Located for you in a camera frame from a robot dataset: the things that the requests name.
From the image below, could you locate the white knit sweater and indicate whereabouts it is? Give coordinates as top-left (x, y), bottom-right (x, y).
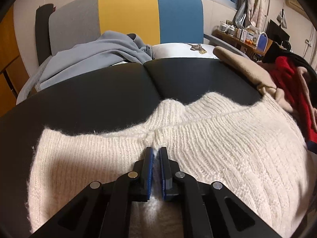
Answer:
top-left (28, 92), bottom-right (316, 237)

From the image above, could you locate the beige garment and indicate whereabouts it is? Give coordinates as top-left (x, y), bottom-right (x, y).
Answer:
top-left (213, 46), bottom-right (296, 113)

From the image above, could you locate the orange wooden wardrobe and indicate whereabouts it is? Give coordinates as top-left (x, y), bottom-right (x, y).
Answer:
top-left (0, 7), bottom-right (29, 115)

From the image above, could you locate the red garment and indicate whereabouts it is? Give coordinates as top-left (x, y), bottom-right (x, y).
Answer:
top-left (269, 57), bottom-right (316, 153)

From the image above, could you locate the light grey-blue garment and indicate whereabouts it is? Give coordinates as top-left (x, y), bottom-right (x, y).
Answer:
top-left (16, 31), bottom-right (152, 104)

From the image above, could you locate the bunch of keys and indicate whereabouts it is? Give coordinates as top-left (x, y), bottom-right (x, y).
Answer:
top-left (189, 44), bottom-right (207, 54)

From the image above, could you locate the white pillow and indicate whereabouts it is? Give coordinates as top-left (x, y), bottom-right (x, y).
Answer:
top-left (152, 42), bottom-right (218, 59)

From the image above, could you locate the cluttered wooden desk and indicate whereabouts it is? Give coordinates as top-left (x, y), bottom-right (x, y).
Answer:
top-left (212, 21), bottom-right (273, 59)

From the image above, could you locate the black computer monitor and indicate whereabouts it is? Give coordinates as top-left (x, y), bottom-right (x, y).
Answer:
top-left (266, 20), bottom-right (290, 46)

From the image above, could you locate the grey yellow blue headboard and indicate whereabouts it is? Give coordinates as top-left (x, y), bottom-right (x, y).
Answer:
top-left (35, 0), bottom-right (204, 63)

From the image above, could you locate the wall air conditioner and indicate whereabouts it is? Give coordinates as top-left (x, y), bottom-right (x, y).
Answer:
top-left (285, 0), bottom-right (306, 16)

